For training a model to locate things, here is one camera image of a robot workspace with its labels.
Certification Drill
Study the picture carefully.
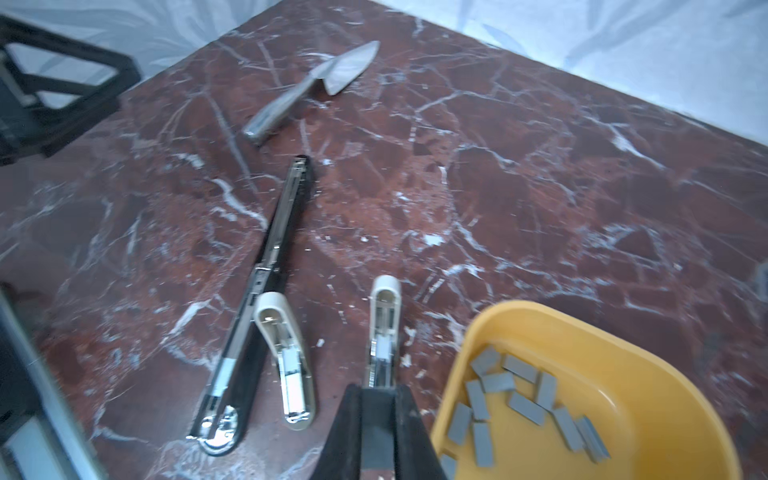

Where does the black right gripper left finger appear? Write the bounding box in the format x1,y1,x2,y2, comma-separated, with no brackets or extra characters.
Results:
310,384,362,480

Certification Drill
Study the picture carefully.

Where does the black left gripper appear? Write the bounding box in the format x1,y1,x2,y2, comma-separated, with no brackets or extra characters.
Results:
1,15,141,166

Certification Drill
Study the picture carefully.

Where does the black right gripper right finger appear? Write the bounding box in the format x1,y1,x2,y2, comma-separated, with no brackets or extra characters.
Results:
394,385,446,480

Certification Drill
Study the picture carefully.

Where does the beige stapler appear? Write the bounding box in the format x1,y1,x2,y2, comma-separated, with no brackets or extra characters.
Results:
253,292,317,431
364,275,402,388

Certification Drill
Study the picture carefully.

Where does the grey staple strips pile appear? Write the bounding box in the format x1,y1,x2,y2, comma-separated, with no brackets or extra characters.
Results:
436,345,611,479

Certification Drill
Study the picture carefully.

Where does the yellow plastic tray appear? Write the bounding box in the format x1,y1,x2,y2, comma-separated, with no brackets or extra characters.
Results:
431,301,743,479

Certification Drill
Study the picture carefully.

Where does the grey toy trowel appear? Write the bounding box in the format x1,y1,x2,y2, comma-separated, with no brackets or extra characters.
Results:
242,40,380,146

